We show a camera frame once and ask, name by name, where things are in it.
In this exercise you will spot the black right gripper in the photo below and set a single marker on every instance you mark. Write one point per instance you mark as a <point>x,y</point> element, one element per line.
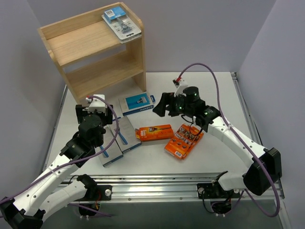
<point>170,105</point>

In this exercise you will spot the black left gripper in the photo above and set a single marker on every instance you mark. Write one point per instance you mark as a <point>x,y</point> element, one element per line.
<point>79,114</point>

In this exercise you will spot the orange Gillette Fusion box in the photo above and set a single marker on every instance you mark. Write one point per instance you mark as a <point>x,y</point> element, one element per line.
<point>152,133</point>

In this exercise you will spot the grey harry's razor box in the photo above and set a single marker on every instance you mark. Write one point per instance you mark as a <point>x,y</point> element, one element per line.
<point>126,138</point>
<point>113,153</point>

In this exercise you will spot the orange razor cartridge pack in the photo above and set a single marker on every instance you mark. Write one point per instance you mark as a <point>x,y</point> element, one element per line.
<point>183,141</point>

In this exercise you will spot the Gillette blue razor blister pack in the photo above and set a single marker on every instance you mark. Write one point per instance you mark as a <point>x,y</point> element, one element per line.
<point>130,33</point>

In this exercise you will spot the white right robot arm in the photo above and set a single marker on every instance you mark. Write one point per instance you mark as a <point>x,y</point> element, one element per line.
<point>264,165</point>

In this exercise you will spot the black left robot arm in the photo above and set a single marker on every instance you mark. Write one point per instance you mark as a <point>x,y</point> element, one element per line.
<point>30,208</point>

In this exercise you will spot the wooden two-tier shelf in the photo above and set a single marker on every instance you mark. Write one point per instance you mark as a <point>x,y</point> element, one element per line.
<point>89,56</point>

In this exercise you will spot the blue Harry's razor box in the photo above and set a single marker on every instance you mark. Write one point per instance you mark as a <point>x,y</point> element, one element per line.
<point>136,103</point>

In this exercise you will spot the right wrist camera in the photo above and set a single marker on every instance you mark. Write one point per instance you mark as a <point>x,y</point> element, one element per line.
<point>180,85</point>

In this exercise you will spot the aluminium table frame rail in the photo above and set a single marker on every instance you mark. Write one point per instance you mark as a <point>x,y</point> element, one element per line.
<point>148,173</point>

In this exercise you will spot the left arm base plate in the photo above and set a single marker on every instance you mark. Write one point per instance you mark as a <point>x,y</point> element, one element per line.
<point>98,193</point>

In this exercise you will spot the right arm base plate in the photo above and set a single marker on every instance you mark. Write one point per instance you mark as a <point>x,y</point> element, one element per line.
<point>214,191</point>

